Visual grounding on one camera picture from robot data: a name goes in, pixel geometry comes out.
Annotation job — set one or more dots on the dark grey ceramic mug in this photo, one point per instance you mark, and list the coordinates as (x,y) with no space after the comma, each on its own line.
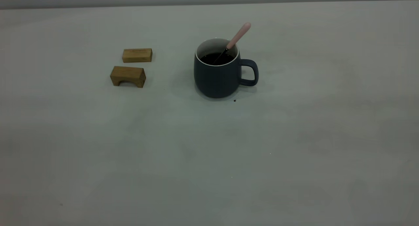
(216,80)

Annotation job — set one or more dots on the arched wooden block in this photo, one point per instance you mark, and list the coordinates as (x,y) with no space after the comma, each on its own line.
(129,74)

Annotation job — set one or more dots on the flat wooden block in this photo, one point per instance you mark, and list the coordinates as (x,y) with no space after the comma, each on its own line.
(137,55)

